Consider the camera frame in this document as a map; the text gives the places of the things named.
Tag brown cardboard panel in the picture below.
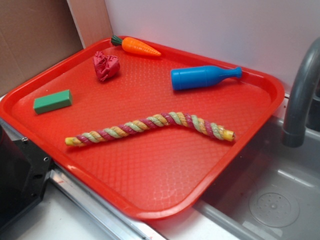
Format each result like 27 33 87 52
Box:
0 0 113 96

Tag green rectangular block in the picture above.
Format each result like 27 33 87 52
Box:
33 90 73 115

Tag grey toy faucet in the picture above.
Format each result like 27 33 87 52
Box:
281 38 320 148

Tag grey toy sink basin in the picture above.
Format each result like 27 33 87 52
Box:
150 99 320 240

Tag orange toy carrot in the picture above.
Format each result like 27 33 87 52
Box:
110 35 162 57

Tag multicolour twisted rope toy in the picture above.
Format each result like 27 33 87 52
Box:
64 112 236 147

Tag blue plastic toy bottle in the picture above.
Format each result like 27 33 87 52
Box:
170 65 243 91

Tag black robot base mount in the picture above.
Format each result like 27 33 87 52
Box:
0 127 52 232

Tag red plastic tray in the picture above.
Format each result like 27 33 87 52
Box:
0 39 285 220

